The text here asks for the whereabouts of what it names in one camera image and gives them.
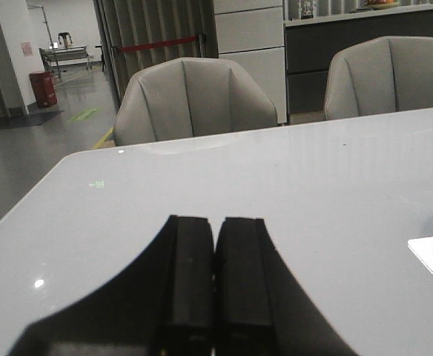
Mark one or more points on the pink wall notice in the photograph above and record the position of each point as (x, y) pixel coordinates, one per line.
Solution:
(26, 49)

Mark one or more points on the metal bench table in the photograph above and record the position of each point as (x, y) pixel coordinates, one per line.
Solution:
(52, 56)

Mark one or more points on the dark grey counter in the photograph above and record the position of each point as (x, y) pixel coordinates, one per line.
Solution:
(310, 45)

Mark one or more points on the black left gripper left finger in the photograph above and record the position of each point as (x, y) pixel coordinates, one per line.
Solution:
(160, 304)

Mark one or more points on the red barrier belt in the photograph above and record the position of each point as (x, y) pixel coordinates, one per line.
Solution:
(201, 37)

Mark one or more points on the white drawer cabinet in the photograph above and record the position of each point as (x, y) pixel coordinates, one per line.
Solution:
(252, 34)

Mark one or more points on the beige upholstered chair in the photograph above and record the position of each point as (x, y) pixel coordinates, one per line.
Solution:
(188, 97)
(383, 75)

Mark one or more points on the red bin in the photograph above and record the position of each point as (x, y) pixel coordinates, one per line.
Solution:
(43, 89)

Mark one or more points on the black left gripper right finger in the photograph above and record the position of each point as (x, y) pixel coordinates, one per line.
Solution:
(261, 309)

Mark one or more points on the fruit bowl on counter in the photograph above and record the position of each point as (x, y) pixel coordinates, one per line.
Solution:
(381, 4)

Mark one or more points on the right beige upholstered chair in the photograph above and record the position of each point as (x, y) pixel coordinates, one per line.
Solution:
(383, 75)

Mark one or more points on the left beige upholstered chair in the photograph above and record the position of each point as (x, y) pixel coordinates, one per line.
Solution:
(188, 97)

